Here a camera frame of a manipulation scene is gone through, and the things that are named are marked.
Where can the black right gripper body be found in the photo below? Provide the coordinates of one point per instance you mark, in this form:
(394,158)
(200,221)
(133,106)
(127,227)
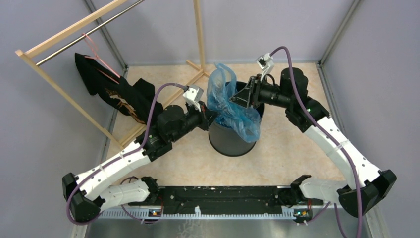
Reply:
(262,92)

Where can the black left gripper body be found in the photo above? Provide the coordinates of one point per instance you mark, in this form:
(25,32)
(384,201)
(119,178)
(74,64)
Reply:
(193,118)

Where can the blue plastic trash bag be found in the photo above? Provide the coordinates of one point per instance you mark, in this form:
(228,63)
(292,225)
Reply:
(222,84)

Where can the dark grey trash bin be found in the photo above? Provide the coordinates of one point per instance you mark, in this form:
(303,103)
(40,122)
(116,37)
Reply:
(226,142)

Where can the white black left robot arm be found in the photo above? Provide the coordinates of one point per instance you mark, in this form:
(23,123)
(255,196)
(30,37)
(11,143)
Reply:
(90,193)

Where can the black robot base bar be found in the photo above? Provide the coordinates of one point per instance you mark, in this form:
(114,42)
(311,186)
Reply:
(227,199)

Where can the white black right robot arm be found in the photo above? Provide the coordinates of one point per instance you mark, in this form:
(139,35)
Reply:
(364,186)

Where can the black garment with print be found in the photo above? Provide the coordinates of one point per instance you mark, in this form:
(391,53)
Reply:
(131,100)

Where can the pink clothes hanger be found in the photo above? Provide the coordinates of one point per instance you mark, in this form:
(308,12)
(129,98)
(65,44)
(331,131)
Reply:
(95,50)

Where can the metal hanging rod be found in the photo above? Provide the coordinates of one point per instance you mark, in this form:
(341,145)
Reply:
(94,16)

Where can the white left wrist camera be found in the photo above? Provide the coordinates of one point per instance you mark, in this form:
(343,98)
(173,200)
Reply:
(193,95)

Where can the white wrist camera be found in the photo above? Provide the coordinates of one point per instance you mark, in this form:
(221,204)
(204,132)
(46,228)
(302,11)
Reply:
(193,95)
(266,64)

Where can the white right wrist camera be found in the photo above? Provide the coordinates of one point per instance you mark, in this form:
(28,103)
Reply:
(266,64)

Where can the wooden clothes rack frame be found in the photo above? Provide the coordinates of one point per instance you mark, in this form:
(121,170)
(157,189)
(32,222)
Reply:
(201,71)

